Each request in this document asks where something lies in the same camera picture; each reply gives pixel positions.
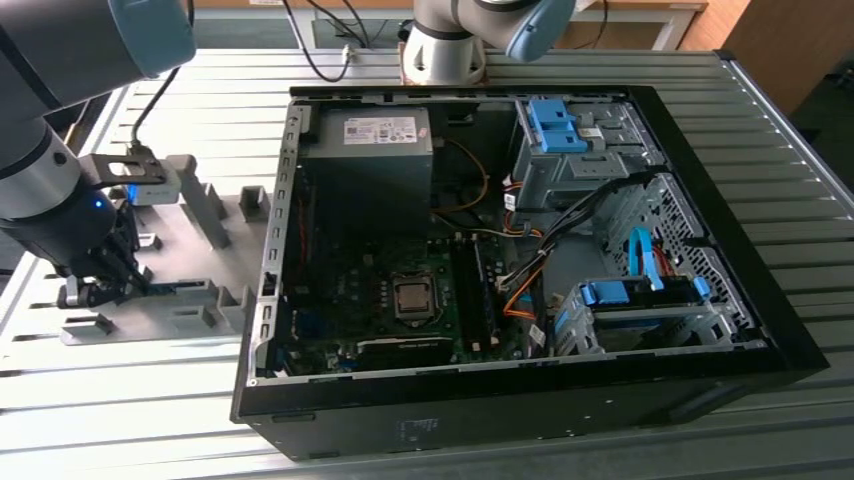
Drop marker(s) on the black disk in blue carrier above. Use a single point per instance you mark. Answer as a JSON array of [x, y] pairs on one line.
[[603, 292]]

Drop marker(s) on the CPU socket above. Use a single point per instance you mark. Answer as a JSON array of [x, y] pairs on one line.
[[413, 297]]

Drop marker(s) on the grey parts rack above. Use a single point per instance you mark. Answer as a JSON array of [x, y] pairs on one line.
[[200, 235]]

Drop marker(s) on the grey power supply white label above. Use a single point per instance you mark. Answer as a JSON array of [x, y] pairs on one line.
[[360, 185]]

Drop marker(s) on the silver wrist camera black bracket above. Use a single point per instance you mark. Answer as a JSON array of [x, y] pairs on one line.
[[153, 190]]

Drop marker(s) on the green motherboard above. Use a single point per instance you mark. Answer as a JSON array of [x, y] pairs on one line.
[[353, 300]]

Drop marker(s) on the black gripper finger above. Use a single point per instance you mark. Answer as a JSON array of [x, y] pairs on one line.
[[126, 255], [93, 294]]

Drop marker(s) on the black RAM slot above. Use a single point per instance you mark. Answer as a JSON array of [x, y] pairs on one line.
[[464, 295]]

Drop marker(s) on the white framed desk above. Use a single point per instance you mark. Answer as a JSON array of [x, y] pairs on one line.
[[302, 35]]

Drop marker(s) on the black open PC case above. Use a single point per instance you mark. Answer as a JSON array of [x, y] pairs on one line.
[[533, 415]]

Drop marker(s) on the blue RAM stick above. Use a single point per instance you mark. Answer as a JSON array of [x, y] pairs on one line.
[[173, 288]]

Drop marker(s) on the blue disk carrier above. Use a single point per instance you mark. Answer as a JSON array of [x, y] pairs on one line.
[[556, 125]]

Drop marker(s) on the grey metal disk bay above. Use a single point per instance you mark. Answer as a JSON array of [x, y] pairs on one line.
[[653, 325], [587, 175]]

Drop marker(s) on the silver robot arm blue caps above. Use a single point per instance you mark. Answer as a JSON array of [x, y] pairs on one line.
[[40, 75]]

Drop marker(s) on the black graphics card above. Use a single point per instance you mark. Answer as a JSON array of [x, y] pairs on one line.
[[400, 350]]

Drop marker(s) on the brown wooden cabinet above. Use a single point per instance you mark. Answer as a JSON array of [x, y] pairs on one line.
[[787, 45]]

